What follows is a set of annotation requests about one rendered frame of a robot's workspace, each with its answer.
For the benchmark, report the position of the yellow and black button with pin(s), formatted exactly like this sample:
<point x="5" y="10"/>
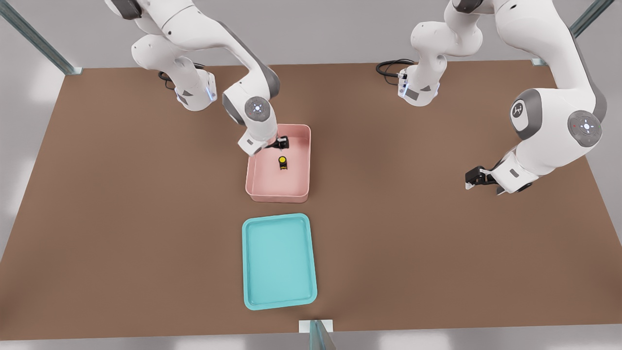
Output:
<point x="282" y="162"/>

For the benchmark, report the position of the pink plastic box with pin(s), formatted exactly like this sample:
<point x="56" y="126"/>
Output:
<point x="279" y="180"/>

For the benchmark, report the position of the pale blue-green tray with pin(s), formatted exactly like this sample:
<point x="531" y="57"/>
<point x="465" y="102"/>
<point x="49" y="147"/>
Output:
<point x="279" y="261"/>

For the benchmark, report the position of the silver frame post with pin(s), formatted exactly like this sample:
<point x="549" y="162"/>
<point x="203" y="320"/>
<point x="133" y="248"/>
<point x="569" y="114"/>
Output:
<point x="578" y="22"/>
<point x="36" y="36"/>
<point x="318" y="335"/>

